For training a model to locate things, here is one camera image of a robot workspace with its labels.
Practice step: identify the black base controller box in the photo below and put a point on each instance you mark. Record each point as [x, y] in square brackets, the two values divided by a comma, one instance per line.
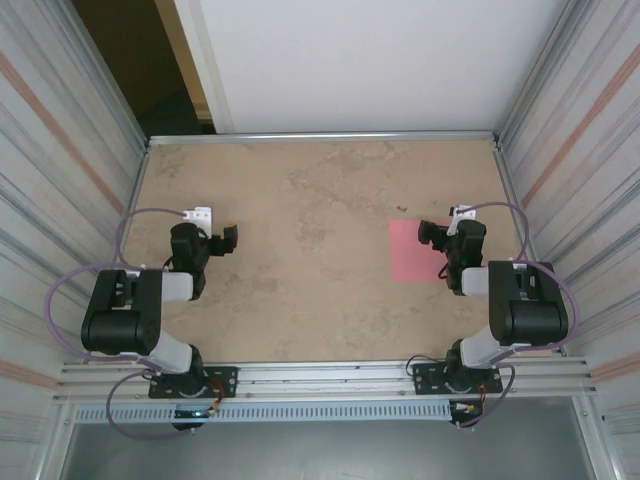
[465, 415]
[192, 420]

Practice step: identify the aluminium mounting rail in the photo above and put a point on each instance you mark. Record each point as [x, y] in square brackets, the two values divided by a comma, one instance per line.
[320, 380]

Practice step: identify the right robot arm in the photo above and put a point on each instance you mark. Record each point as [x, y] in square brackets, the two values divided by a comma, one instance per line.
[530, 310]

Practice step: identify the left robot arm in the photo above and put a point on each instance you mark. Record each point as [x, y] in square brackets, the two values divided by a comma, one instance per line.
[120, 320]

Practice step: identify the white door frame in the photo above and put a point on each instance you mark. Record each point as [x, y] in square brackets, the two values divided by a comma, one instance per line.
[210, 65]

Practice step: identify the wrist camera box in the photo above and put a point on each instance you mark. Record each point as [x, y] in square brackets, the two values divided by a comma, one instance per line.
[199, 215]
[462, 215]

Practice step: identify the aluminium table edge rail long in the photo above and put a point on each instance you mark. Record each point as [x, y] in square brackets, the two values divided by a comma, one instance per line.
[320, 137]

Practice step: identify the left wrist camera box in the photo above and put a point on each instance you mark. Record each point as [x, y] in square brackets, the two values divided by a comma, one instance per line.
[199, 215]

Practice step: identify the pink cloth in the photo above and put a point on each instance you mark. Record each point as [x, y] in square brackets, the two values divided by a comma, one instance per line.
[410, 255]

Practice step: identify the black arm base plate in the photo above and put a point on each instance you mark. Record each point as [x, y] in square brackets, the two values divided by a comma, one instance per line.
[225, 382]
[425, 377]

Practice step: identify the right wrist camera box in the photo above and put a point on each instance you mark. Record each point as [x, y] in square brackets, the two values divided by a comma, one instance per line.
[462, 215]

